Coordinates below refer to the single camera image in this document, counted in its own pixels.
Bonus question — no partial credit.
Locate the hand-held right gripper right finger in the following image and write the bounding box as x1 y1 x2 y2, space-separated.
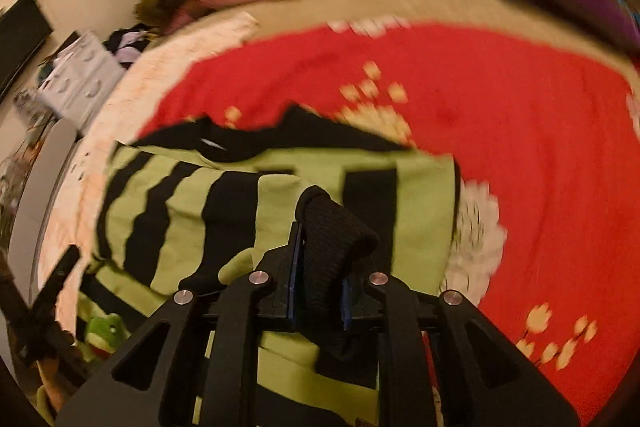
340 271 581 427

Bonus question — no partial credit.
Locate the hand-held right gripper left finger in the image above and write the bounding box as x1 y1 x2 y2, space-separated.
55 221 307 427

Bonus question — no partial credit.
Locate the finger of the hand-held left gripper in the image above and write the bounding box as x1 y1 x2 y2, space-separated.
10 244 93 388

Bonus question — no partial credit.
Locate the green black striped sweater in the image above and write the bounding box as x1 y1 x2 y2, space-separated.
75 104 461 427

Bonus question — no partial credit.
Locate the pile of dark clothes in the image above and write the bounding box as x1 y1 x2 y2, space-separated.
105 24 156 68

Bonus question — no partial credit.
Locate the green frog plush toy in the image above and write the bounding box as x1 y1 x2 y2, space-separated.
82 314 126 358

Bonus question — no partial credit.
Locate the grey bed board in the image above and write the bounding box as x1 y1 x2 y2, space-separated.
7 119 76 293

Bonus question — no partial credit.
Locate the white drawer unit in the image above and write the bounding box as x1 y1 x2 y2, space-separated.
37 32 123 122

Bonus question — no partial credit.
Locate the red floral blanket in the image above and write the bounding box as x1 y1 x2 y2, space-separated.
115 19 640 427

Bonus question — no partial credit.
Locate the black flat screen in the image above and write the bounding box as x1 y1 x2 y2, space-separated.
0 0 53 100

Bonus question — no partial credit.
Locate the cream quilted bedspread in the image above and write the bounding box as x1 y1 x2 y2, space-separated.
37 0 640 298

